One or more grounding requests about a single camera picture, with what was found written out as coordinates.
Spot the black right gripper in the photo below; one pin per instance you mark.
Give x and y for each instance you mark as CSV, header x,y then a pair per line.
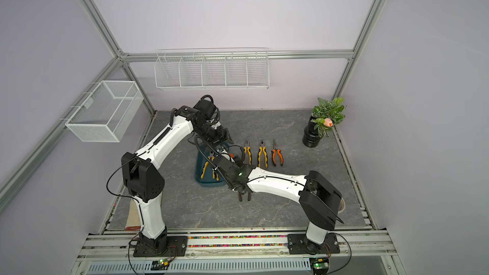
x,y
238,163

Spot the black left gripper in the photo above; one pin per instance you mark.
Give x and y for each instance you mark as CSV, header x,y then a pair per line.
x,y
223,136

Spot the large yellow black pliers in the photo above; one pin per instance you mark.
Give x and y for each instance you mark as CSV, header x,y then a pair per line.
x,y
262,156

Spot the orange black long nose pliers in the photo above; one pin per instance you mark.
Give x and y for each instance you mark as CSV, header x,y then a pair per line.
x,y
244,196

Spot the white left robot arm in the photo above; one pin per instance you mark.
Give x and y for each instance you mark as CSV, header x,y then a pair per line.
x,y
141,169

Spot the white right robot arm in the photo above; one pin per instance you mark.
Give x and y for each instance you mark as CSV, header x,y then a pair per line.
x,y
319,199

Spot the teal plastic storage box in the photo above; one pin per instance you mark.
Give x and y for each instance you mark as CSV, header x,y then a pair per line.
x,y
212,178

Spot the black vase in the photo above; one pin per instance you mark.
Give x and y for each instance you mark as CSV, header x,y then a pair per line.
x,y
311,137

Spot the green plant with pink flower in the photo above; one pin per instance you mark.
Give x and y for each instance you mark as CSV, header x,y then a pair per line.
x,y
326,115

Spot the roll of tape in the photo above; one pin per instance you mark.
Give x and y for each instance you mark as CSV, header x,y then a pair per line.
x,y
342,206

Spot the white wire wall shelf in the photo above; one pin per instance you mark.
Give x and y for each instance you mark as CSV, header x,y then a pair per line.
x,y
212,68

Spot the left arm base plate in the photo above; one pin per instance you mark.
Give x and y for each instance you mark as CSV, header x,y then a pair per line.
x,y
166,246

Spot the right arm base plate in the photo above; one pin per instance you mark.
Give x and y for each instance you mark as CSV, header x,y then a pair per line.
x,y
299,244

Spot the white mesh wall basket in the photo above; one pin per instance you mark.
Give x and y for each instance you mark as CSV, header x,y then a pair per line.
x,y
106,113

